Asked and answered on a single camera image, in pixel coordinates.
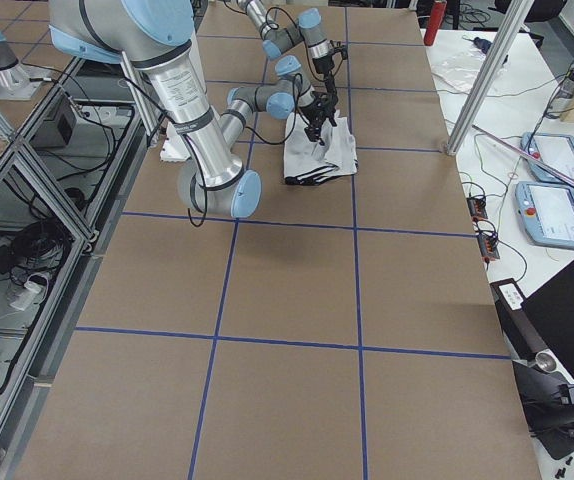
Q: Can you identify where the teach pendant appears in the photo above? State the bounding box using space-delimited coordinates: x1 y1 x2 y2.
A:
515 181 574 250
521 132 574 179

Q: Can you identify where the grey cartoon print t-shirt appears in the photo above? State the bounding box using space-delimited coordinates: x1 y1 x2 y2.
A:
283 112 358 186

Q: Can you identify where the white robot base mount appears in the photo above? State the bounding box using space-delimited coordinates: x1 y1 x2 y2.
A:
160 121 190 163

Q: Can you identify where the left grey orange usb hub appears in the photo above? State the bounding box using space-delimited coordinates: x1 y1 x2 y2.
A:
466 196 488 221

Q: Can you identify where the right grey orange usb hub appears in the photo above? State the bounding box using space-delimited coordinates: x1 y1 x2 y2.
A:
477 234 500 263

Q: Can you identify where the metal reacher grabber tool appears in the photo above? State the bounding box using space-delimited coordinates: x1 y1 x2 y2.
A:
471 124 574 206

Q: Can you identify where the black power adapter box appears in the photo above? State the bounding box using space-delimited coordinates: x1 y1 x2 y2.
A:
29 105 76 149

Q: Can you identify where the black laptop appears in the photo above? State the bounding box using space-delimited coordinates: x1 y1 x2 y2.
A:
521 245 574 386

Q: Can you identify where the black box with label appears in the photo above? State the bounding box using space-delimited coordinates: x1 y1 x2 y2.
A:
490 278 547 361

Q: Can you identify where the far teach pendant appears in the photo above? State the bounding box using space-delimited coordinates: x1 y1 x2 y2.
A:
521 132 574 179

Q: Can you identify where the clear plastic bag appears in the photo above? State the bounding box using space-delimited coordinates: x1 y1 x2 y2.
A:
431 50 486 93

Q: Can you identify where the near teach pendant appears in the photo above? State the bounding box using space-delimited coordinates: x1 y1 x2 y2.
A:
515 181 574 250

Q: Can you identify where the grey orange usb hub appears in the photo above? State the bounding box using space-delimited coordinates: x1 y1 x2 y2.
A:
466 196 488 221
477 234 500 263

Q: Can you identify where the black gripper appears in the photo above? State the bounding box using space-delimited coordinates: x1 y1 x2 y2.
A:
312 54 335 85
302 79 338 146

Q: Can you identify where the aluminium frame post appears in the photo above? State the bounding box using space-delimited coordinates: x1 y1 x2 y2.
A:
444 0 534 156

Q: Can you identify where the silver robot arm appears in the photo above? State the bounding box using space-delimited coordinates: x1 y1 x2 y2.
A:
232 1 348 141
49 1 347 218

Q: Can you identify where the red bottle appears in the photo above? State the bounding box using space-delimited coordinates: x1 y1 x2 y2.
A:
423 0 447 46

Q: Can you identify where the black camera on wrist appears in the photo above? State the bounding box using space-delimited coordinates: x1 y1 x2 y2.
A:
332 41 348 61

